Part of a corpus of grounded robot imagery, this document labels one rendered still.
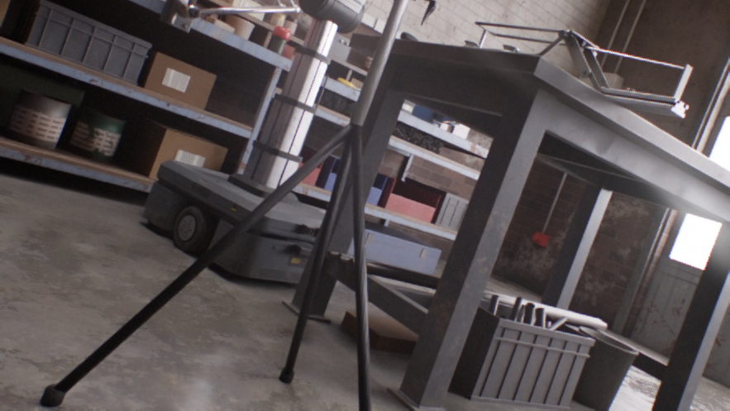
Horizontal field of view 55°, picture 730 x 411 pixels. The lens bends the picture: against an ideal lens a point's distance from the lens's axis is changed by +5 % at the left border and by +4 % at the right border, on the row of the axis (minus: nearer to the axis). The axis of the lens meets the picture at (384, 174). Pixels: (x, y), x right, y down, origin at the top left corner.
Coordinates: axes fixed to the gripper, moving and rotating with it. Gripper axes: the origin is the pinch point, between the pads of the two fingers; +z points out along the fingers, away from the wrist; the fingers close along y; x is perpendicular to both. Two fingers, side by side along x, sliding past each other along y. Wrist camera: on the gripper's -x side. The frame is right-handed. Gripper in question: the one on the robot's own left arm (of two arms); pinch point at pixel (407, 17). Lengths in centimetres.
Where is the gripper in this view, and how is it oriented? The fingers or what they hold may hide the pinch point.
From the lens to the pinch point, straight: 221.7
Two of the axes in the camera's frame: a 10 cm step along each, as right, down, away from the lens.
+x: 0.8, 0.1, 10.0
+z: -3.5, 9.4, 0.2
